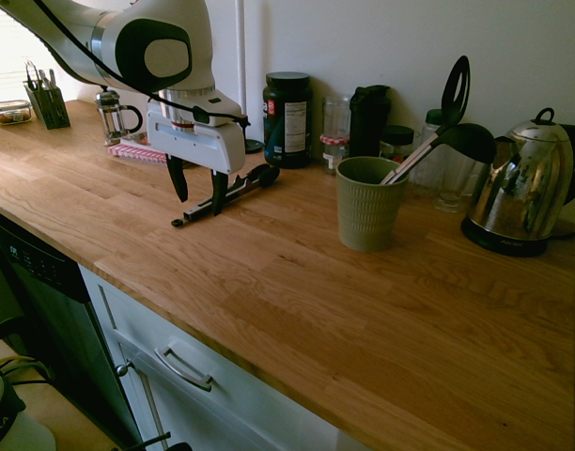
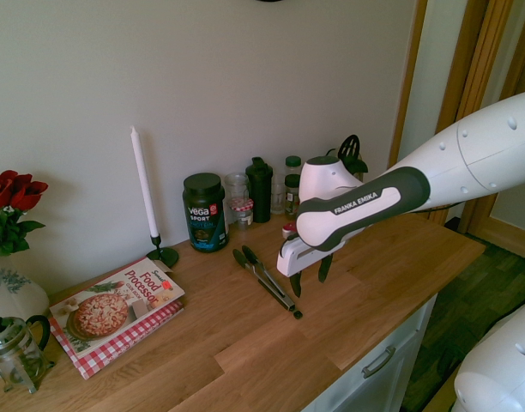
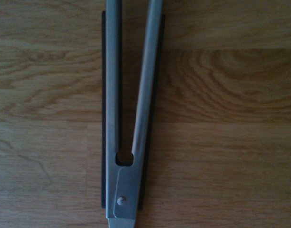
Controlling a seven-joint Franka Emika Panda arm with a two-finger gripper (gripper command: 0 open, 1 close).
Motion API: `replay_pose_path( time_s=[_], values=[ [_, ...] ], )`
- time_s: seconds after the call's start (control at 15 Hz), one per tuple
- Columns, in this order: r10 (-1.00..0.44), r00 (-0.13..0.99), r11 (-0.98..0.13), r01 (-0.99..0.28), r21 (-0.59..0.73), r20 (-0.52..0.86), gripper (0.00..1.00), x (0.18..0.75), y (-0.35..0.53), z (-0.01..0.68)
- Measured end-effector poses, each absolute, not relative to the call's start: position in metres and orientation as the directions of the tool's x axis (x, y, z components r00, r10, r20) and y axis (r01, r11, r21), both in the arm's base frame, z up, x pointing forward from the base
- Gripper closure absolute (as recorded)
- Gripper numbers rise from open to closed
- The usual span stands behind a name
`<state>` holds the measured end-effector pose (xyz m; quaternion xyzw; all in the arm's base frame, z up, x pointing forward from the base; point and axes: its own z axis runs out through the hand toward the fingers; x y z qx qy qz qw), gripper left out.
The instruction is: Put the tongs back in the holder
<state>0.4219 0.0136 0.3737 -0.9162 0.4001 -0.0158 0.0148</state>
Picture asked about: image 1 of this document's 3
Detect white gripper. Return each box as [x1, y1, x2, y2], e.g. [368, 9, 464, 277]
[146, 96, 248, 218]

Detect metal tongs with black tips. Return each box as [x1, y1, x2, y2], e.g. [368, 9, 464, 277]
[170, 163, 281, 229]

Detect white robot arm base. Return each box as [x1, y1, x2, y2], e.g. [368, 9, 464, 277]
[0, 360, 59, 451]

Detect green ribbed utensil holder cup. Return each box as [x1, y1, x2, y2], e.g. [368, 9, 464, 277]
[334, 156, 410, 253]

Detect red checked cloth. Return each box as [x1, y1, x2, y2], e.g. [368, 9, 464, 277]
[107, 136, 170, 166]

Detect glass french press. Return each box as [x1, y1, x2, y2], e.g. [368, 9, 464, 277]
[95, 87, 144, 148]

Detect large black supplement tub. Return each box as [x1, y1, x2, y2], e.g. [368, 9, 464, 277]
[262, 70, 315, 171]

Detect small jar with checked lid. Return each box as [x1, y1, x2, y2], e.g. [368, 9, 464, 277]
[319, 133, 351, 177]

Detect tall clear glass jar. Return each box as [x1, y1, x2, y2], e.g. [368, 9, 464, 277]
[321, 96, 352, 140]

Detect green perforated cutlery caddy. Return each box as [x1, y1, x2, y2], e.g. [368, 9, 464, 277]
[23, 80, 72, 131]

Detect black shaker bottle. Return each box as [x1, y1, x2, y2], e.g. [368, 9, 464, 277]
[349, 84, 393, 160]

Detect black dishwasher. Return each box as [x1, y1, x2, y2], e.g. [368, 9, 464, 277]
[0, 206, 144, 448]

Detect clear food storage container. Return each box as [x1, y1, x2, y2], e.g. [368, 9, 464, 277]
[0, 99, 34, 127]

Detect jar with black lid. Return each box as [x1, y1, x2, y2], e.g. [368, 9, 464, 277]
[380, 125, 416, 164]

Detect bright window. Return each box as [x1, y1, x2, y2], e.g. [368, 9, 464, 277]
[0, 7, 97, 102]

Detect white cabinet drawer front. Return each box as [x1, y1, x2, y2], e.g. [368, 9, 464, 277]
[79, 265, 345, 451]

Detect clear jar with green lid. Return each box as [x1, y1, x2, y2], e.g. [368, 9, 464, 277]
[423, 108, 454, 189]

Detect clear footed glass mug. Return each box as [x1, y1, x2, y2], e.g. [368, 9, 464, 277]
[434, 153, 477, 214]

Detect black stand rod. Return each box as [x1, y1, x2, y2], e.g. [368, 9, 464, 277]
[112, 430, 193, 451]

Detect black slotted spoon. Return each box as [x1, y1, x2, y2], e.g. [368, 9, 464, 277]
[440, 54, 472, 129]

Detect stainless steel electric kettle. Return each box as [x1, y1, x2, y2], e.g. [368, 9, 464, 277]
[459, 107, 575, 258]

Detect black cable on robot arm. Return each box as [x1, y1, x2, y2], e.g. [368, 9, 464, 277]
[32, 0, 251, 129]

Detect white vertical wall pipe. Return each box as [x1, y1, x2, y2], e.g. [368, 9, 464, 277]
[235, 0, 249, 118]

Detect silver drawer bar handle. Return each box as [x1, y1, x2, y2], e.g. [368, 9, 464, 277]
[153, 339, 215, 393]

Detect yellow cable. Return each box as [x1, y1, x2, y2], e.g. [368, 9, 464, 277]
[0, 354, 52, 385]

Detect black ladle with metal handle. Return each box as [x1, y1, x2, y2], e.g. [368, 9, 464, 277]
[380, 122, 499, 186]

